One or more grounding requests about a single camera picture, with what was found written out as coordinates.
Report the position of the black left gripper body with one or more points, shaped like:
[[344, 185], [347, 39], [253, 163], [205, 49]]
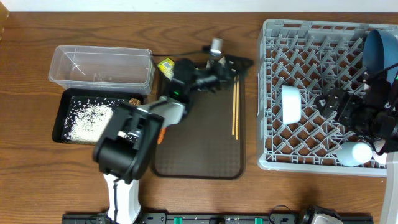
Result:
[[209, 80]]

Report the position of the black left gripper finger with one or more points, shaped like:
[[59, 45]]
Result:
[[239, 75], [238, 63]]

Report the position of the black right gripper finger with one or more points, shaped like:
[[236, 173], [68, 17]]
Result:
[[327, 101], [328, 114]]

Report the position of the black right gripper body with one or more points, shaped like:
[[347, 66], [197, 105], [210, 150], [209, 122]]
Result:
[[352, 114]]

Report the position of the light blue rice bowl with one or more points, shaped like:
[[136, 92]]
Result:
[[291, 105]]

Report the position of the blue plate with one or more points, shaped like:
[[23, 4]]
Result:
[[379, 52]]

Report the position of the brown food scrap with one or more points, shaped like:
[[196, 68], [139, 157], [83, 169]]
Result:
[[135, 101]]

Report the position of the white napkin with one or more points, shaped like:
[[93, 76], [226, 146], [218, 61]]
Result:
[[220, 62]]

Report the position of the white paper cup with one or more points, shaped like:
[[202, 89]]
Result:
[[377, 156]]

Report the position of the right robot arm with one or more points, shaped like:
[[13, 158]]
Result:
[[371, 117]]

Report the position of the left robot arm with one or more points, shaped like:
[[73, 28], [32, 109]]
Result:
[[125, 147]]

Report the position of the grey plastic dishwasher rack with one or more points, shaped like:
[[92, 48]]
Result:
[[313, 56]]

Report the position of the left wooden chopstick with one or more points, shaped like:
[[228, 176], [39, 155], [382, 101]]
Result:
[[234, 108]]

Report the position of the wooden chopstick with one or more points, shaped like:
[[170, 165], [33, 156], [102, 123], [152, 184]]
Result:
[[234, 108], [237, 110]]

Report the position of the right wooden chopstick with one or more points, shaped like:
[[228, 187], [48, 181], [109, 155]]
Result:
[[237, 110]]

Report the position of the yellow green snack wrapper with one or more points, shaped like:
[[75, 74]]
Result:
[[166, 67]]

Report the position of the brown serving tray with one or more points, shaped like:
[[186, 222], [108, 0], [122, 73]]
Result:
[[202, 145]]

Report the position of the orange carrot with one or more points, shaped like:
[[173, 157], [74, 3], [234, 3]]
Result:
[[161, 136]]

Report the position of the clear plastic bin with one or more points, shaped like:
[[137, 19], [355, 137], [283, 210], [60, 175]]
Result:
[[103, 68]]

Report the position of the black tray bin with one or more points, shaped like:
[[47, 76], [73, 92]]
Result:
[[83, 114]]

